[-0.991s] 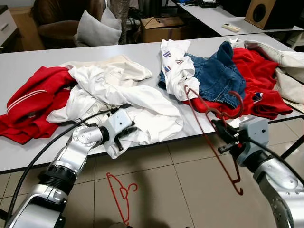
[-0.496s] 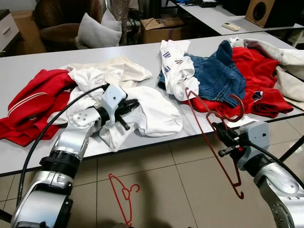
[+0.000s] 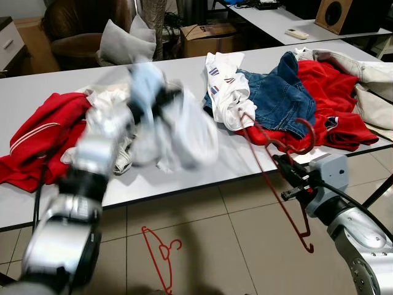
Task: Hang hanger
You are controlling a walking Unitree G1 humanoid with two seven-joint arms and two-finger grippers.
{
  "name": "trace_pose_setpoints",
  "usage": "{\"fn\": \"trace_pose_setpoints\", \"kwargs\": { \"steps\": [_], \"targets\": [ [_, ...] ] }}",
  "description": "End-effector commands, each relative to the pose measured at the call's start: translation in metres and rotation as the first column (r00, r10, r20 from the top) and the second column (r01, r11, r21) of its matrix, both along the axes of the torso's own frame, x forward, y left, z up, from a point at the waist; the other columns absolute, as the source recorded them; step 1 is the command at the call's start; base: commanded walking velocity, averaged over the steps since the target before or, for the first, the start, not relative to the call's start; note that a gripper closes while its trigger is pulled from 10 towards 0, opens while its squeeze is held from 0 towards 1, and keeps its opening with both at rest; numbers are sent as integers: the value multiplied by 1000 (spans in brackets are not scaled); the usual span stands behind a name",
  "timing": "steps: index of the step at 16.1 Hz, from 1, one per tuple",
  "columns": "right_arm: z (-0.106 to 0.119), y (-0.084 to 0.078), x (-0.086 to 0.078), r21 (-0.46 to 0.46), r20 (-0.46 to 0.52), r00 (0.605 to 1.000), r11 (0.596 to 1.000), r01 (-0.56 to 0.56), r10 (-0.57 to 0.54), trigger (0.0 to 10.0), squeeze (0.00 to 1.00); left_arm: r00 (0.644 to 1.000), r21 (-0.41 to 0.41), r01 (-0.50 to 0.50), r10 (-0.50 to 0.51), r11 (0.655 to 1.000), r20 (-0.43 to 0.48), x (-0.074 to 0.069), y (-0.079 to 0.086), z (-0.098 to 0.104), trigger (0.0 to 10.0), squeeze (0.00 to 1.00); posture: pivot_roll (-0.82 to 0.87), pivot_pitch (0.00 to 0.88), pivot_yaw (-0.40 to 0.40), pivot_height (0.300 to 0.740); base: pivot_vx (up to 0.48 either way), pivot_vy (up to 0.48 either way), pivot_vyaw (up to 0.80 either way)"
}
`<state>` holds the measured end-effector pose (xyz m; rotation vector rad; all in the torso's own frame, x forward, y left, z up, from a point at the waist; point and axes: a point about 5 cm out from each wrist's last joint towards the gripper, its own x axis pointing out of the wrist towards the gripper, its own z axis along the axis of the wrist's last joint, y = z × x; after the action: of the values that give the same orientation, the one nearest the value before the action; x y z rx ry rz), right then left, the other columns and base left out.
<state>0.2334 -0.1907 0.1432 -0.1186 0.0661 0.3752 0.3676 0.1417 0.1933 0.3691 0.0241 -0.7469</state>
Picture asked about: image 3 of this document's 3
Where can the plain white shirt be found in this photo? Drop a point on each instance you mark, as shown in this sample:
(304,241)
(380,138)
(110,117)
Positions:
(190,138)

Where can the plain red garment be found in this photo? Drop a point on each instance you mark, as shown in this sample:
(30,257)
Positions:
(331,86)

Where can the grey pillow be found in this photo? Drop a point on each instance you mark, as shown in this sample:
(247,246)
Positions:
(126,46)

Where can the pale blue right wrist camera mount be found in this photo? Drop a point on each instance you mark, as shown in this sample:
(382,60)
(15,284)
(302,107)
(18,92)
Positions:
(331,172)

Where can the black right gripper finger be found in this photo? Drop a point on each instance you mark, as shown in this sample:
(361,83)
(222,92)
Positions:
(292,163)
(285,170)

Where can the blue denim garment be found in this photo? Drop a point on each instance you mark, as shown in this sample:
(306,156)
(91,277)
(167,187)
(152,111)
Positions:
(276,101)

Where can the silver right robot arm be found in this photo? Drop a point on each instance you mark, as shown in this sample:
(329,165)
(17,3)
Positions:
(362,239)

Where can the white drawer unit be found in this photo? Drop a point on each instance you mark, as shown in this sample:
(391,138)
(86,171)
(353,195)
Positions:
(11,43)

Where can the beige jacket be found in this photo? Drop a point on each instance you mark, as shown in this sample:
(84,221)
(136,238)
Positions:
(374,74)

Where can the brown leather armchair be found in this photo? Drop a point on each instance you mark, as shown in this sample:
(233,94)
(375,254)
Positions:
(77,21)

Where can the white remote control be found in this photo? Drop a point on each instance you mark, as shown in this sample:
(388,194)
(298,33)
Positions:
(296,34)

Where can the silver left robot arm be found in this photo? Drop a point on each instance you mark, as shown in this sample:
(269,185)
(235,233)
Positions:
(67,246)

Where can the white shirt blue red stripes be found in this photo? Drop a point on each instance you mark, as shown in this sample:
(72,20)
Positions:
(230,92)

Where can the black table leg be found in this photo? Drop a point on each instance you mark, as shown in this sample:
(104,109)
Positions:
(374,187)

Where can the white dark striped cloth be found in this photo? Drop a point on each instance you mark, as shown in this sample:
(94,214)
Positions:
(124,157)

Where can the red jacket with white stripes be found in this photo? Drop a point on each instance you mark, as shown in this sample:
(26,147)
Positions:
(37,141)

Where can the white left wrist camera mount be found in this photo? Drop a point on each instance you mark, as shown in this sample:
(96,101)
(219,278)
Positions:
(146,86)

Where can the low open cardboard box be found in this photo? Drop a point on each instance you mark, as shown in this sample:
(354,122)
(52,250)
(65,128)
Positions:
(209,42)

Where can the wooden speaker with black cone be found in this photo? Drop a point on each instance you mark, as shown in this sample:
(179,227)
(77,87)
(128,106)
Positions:
(334,13)

